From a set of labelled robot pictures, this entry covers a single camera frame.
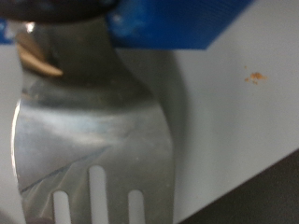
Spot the blue-handled metal spatula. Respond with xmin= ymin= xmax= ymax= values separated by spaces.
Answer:
xmin=0 ymin=0 xmax=256 ymax=224

